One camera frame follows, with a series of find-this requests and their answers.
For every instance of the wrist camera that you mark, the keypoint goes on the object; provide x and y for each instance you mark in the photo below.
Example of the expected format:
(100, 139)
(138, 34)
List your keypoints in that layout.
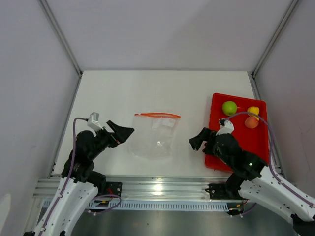
(93, 122)
(226, 127)

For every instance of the clear zip top bag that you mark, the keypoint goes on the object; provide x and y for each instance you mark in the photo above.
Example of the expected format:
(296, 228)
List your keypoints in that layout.
(153, 135)

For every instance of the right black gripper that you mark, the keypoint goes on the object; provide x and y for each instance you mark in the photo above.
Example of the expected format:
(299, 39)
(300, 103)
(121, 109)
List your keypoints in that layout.
(205, 134)

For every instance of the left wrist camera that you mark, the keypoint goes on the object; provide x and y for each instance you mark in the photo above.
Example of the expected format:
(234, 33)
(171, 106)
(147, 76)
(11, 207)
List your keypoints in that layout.
(93, 122)

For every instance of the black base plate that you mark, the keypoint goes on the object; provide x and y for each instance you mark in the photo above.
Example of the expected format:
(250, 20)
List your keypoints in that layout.
(222, 191)
(113, 188)

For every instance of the left frame post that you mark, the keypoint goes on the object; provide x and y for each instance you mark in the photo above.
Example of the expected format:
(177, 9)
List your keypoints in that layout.
(60, 35)

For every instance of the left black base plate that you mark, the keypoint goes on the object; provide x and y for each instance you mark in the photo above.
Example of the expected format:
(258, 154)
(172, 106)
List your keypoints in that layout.
(113, 188)

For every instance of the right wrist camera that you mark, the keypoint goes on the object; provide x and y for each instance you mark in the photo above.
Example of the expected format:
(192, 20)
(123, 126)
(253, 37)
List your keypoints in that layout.
(226, 127)

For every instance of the aluminium mounting rail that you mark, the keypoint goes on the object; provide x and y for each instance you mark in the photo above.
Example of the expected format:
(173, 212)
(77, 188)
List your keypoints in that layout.
(165, 188)

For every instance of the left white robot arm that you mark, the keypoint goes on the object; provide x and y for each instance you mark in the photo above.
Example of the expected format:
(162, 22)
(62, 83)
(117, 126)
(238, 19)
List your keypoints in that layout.
(80, 184)

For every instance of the red orange peach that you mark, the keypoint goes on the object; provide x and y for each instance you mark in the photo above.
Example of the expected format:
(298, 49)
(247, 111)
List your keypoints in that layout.
(251, 122)

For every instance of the slotted cable duct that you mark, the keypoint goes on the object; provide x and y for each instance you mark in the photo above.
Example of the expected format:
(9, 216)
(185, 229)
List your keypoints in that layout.
(160, 205)

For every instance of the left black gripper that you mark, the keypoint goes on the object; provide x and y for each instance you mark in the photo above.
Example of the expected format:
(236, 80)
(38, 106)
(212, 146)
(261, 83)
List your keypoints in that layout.
(120, 134)

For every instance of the green apple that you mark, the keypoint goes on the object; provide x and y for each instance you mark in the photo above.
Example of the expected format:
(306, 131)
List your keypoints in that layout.
(229, 108)

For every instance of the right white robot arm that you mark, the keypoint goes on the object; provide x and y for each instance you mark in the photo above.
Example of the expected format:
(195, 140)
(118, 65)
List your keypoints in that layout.
(252, 179)

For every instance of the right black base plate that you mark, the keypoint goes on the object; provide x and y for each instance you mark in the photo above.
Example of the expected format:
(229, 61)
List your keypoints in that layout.
(222, 191)

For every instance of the red plastic tray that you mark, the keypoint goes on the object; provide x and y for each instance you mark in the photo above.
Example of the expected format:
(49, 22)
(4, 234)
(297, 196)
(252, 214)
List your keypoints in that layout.
(252, 140)

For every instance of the right frame post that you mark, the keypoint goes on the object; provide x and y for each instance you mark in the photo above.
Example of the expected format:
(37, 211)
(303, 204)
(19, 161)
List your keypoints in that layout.
(276, 35)

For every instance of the frame post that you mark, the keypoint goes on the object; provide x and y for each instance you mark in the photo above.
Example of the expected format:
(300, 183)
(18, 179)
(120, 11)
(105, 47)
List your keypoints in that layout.
(276, 35)
(60, 35)

